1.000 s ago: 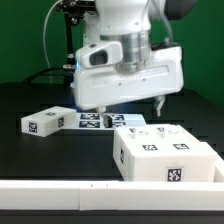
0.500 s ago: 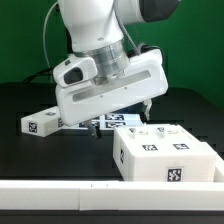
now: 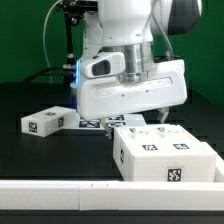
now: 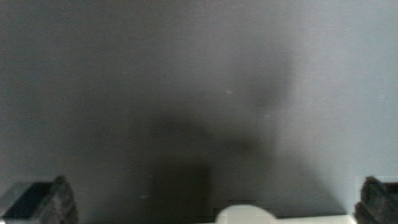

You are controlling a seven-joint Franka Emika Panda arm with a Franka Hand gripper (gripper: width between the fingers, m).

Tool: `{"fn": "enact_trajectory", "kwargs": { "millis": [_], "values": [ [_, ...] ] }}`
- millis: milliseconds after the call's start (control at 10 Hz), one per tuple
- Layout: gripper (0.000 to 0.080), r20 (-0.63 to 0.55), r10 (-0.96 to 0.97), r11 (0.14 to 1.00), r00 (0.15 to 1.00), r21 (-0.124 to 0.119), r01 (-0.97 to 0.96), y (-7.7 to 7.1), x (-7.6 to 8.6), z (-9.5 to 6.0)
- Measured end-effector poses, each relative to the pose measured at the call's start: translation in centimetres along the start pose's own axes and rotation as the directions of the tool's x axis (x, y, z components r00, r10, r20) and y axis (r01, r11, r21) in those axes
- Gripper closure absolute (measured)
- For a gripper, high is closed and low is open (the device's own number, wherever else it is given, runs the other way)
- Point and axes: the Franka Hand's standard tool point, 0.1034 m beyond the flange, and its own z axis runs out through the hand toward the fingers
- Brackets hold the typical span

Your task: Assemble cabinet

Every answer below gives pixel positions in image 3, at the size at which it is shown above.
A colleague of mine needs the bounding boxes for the white block with tags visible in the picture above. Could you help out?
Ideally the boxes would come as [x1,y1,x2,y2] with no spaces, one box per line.
[21,106,76,137]

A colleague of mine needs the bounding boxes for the white base tag sheet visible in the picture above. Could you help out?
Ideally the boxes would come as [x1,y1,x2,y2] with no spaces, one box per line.
[63,112,148,132]

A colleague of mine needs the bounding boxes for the white front obstacle rail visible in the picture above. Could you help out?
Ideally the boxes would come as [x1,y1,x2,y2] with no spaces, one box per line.
[0,180,224,211]

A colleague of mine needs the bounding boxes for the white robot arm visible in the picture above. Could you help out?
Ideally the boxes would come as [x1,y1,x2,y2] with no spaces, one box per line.
[76,0,202,124]

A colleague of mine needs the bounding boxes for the white cable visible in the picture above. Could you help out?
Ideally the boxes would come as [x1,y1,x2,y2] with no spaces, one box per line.
[42,0,64,84]

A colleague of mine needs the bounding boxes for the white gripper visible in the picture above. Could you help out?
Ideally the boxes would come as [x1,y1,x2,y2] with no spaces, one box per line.
[77,52,187,140]

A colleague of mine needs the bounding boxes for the black cable bundle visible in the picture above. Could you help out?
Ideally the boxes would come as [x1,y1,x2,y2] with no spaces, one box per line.
[22,65,78,84]

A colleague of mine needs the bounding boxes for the white cabinet body box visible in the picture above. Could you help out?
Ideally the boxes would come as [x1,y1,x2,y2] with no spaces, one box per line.
[113,126,217,182]

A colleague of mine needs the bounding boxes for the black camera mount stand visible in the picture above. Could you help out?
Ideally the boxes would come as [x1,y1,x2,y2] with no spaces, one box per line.
[56,0,98,68]

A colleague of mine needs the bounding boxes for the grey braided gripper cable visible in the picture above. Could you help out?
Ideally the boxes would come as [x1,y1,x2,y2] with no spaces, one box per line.
[150,0,175,61]

